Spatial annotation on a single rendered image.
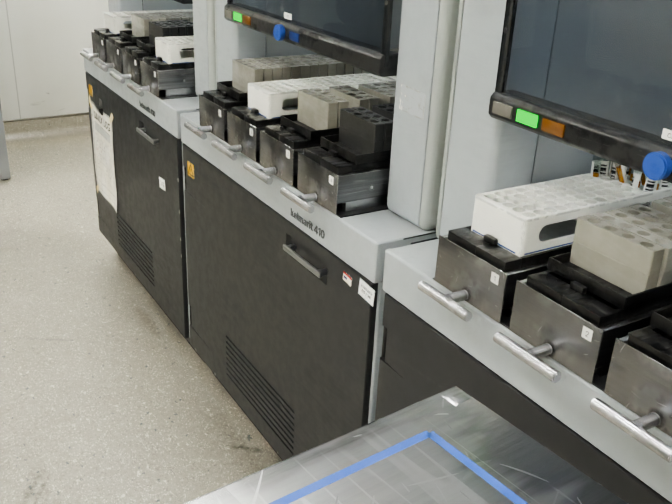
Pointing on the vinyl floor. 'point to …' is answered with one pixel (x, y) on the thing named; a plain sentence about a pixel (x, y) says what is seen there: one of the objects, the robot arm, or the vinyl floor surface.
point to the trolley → (422, 464)
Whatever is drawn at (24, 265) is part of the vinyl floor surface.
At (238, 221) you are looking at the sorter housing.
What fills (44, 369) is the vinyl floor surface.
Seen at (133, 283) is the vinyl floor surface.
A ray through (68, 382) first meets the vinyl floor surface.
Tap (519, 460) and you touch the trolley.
